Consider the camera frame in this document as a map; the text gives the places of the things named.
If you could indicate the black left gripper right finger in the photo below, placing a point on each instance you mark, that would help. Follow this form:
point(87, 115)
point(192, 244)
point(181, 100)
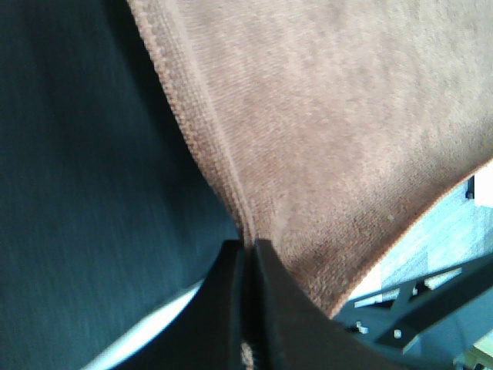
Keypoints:
point(290, 332)

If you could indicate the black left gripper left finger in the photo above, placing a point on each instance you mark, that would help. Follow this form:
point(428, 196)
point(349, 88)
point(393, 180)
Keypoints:
point(207, 333)

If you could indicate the brown towel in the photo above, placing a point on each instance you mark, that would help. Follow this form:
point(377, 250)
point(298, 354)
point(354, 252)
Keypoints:
point(327, 127)

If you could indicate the black metal frame structure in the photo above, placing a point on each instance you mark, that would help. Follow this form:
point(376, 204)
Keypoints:
point(435, 317)

